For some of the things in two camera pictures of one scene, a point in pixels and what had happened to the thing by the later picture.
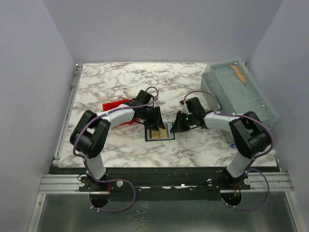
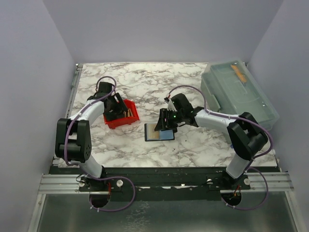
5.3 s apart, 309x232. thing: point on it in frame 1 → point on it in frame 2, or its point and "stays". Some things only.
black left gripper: (157, 121) → (120, 107)
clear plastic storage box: (236, 89) stays
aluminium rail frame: (51, 183) stays
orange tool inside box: (241, 76) stays
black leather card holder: (153, 135) stays
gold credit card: (162, 133) → (151, 134)
